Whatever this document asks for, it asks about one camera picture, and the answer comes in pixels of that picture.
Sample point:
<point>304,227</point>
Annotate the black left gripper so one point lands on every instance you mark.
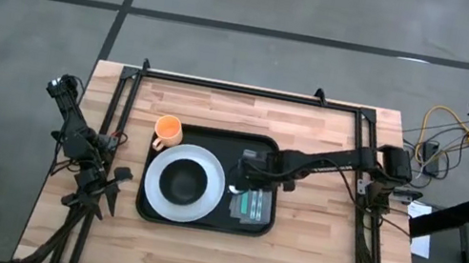
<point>90,183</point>

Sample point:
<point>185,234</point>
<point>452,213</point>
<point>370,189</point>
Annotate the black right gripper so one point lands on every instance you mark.
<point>263,173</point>

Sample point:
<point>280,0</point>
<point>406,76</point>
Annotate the grey cloth napkin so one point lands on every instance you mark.
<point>234,208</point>

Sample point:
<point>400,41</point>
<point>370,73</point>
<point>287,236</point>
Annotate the white round plate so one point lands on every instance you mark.
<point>214,191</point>

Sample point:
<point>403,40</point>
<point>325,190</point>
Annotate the dark grey bowl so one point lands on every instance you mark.
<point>183,182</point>

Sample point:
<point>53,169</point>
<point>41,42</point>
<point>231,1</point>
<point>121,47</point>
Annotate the pale orange mug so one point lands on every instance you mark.
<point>168,132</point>

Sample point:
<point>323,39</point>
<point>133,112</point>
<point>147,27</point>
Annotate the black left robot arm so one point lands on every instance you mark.
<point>73,115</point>

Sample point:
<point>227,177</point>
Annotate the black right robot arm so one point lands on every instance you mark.
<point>331,160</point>

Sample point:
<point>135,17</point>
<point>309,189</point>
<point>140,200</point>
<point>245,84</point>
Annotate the black plastic serving tray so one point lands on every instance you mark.
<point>223,141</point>

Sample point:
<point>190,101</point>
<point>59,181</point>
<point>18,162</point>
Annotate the black power adapter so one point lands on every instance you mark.
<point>430,154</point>

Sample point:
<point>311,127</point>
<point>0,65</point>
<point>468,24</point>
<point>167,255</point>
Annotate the white paper sheet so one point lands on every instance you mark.
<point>420,244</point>

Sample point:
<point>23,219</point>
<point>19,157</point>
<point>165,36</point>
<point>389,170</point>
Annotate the black metal table frame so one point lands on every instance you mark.
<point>246,90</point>

